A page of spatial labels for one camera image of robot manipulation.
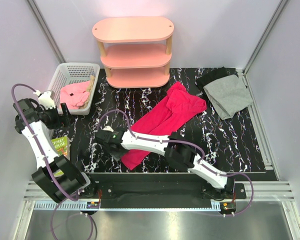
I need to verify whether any light pink cloth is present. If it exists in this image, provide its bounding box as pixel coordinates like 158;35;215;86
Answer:
59;81;90;110

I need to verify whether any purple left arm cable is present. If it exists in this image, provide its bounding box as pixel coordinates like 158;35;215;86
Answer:
11;83;98;240

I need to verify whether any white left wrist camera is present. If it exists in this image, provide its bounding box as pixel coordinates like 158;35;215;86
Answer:
38;90;56;110

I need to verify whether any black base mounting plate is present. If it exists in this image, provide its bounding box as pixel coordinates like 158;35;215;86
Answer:
81;173;247;209

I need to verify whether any red t-shirt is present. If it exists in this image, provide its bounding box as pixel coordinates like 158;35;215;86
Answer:
121;81;207;171

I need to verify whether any aluminium frame rail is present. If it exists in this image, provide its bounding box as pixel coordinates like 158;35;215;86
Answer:
24;181;294;215

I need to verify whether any pink three-tier shelf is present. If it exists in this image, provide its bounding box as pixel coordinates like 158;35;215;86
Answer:
92;16;174;89

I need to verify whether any green treehouse book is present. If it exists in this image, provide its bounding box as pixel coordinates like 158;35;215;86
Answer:
51;136;71;176

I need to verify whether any white plastic basket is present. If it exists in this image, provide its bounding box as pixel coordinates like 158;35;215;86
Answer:
47;62;101;116

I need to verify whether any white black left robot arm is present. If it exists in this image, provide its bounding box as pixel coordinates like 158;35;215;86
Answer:
13;98;98;203

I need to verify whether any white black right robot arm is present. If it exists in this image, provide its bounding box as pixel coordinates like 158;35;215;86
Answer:
96;129;235;199

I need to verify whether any beige cloth in basket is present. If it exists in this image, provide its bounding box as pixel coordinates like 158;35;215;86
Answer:
79;75;96;109

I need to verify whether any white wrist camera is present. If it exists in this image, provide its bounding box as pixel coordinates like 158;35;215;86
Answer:
102;126;114;132
38;90;56;110

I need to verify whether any black folded t-shirt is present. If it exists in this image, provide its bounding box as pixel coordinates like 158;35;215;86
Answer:
195;67;234;88

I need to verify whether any grey folded t-shirt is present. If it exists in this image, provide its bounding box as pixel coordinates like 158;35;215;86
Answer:
203;74;253;120

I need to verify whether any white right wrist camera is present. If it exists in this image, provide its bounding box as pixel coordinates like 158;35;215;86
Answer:
102;126;114;132

